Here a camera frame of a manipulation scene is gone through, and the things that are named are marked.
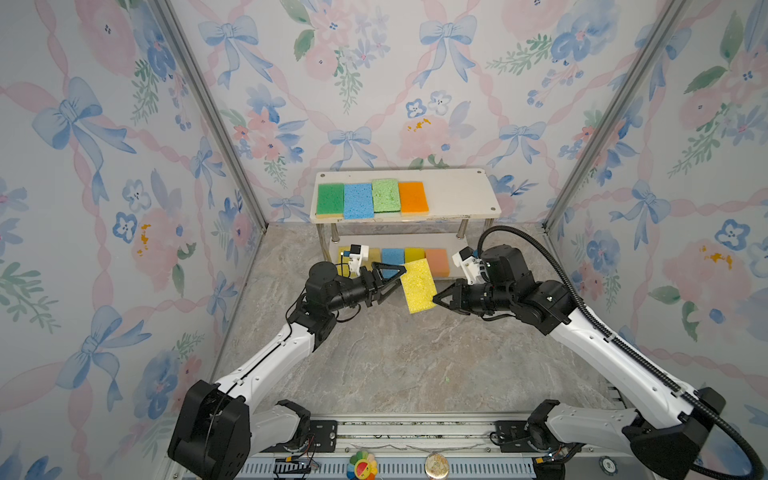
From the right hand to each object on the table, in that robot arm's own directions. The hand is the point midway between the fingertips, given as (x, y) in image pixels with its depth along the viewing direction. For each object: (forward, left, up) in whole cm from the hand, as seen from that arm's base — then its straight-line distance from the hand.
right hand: (433, 297), depth 69 cm
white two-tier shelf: (+29, -9, +7) cm, 31 cm away
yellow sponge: (+3, +3, 0) cm, 4 cm away
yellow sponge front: (+29, +2, -19) cm, 35 cm away
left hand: (+3, +7, +4) cm, 8 cm away
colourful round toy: (-30, +16, -25) cm, 42 cm away
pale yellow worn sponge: (+27, +16, -18) cm, 37 cm away
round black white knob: (-29, -42, -27) cm, 58 cm away
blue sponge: (+27, +9, -19) cm, 34 cm away
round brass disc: (-30, -1, -27) cm, 40 cm away
